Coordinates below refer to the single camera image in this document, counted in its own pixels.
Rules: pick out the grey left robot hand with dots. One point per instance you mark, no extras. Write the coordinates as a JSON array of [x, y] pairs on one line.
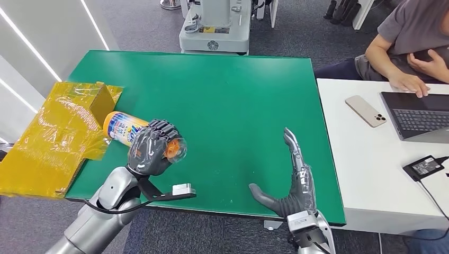
[[149, 154]]

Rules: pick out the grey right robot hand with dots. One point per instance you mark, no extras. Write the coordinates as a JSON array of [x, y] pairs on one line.
[[301, 196]]

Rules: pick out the orange plastic bottle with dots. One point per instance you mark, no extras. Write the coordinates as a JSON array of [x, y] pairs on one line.
[[121, 128]]

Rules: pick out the white robot base machine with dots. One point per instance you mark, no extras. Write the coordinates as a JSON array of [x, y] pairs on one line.
[[217, 38]]

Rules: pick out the person's right forearm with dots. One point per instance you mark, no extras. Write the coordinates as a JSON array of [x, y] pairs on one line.
[[380, 63]]

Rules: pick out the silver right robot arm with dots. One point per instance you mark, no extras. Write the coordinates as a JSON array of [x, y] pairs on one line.
[[322, 242]]

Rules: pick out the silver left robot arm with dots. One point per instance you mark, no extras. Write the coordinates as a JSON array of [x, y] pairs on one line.
[[91, 224]]

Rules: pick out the yellow taped cardboard box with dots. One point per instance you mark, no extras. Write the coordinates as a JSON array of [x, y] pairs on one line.
[[52, 147]]

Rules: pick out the beige smartphone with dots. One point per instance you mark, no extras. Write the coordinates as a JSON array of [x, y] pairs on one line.
[[364, 110]]

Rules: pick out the black power adapter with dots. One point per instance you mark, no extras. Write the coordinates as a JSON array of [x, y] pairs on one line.
[[423, 167]]

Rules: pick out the blue fabric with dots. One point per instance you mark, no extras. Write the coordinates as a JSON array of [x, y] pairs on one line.
[[429, 243]]

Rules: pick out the dark grey laptop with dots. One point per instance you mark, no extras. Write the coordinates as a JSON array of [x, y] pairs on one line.
[[415, 119]]

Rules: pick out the chrome stand base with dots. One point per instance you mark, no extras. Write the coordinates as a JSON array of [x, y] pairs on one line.
[[170, 4]]

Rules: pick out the person's right hand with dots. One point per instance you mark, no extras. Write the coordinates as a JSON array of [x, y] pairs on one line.
[[407, 82]]

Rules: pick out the person's hand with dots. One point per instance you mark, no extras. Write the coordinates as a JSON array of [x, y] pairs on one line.
[[407, 82], [433, 66]]

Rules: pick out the person's left hand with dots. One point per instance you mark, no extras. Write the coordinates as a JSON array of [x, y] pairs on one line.
[[433, 66]]

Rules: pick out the white furniture leg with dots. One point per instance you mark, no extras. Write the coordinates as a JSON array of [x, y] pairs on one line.
[[273, 12]]

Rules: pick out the black boots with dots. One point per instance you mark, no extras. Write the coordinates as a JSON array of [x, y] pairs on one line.
[[345, 12]]

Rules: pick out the white furniture panel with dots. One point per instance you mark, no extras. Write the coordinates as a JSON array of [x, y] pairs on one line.
[[363, 14]]

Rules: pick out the person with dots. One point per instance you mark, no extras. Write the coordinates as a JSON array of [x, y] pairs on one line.
[[414, 24]]

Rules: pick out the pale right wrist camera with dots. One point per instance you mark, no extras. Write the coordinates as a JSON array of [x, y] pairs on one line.
[[301, 221]]

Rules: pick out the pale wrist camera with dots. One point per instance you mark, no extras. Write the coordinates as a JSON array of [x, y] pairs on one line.
[[183, 189], [301, 221]]

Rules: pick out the grey table bracket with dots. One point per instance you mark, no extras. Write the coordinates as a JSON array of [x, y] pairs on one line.
[[272, 225]]

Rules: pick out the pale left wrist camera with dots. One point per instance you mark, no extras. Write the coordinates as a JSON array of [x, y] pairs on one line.
[[183, 189]]

